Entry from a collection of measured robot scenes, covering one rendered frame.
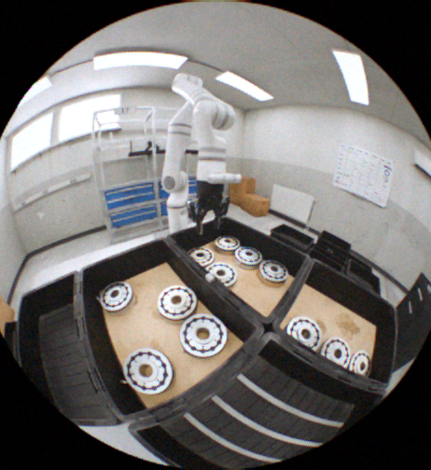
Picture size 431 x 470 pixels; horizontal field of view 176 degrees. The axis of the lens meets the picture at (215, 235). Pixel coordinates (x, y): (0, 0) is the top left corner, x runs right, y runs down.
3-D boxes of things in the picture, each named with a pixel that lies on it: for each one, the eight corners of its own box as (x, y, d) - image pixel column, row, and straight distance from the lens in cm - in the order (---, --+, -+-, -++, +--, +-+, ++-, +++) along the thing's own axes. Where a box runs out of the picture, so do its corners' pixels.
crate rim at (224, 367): (82, 274, 50) (78, 268, 49) (165, 241, 49) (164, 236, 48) (129, 422, 31) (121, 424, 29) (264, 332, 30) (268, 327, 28)
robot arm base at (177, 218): (168, 236, 74) (164, 205, 67) (183, 231, 77) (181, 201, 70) (175, 244, 66) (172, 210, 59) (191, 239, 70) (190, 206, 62)
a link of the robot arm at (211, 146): (199, 158, 32) (230, 161, 36) (202, 93, 35) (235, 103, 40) (187, 159, 38) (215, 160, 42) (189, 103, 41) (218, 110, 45)
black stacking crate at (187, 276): (96, 294, 55) (80, 269, 49) (169, 262, 55) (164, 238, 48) (148, 416, 39) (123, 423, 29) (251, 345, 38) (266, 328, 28)
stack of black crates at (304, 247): (259, 264, 162) (269, 229, 137) (273, 255, 183) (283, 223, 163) (287, 284, 152) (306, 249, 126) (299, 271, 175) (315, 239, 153)
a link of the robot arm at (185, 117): (195, 83, 75) (186, 133, 67) (175, 77, 73) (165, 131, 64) (207, 76, 68) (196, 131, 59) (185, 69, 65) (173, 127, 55)
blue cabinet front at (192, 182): (161, 215, 232) (158, 181, 218) (199, 207, 258) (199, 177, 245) (161, 215, 230) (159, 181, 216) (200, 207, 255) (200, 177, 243)
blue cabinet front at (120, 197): (113, 228, 229) (104, 191, 215) (157, 216, 231) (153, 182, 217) (113, 228, 226) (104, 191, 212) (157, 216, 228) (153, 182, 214)
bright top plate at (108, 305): (101, 287, 49) (100, 286, 49) (130, 279, 47) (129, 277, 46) (102, 315, 43) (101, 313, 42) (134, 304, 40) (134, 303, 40)
